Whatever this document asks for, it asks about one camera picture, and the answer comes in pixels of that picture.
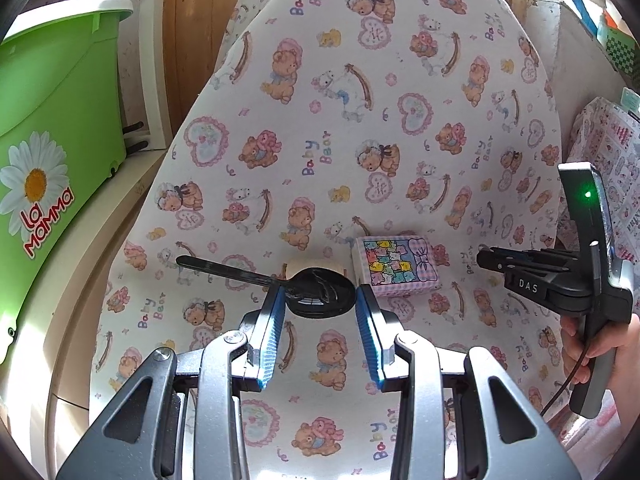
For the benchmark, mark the cream thread spool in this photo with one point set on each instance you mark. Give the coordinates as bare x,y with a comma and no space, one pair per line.
312,267

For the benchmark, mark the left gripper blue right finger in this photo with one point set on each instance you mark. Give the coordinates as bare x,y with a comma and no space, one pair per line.
499,433

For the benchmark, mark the pastel patterned small box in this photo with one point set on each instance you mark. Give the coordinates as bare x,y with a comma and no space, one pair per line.
395,266

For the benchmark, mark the right hand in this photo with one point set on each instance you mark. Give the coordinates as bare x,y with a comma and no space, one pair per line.
624,340

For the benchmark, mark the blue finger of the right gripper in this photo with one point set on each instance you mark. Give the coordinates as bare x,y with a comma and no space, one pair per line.
520,250
502,259

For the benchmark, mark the white shelf unit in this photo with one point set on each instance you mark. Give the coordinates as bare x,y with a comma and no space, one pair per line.
142,73

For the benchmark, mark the white cabinet side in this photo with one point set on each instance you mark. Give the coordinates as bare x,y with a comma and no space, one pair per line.
576,64

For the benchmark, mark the pink print cloth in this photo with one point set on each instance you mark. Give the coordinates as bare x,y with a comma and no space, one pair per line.
604,134

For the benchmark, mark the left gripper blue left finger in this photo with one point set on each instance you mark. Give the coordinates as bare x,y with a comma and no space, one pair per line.
140,433

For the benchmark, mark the green La Mamma storage box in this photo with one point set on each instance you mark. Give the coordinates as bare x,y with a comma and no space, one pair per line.
61,132

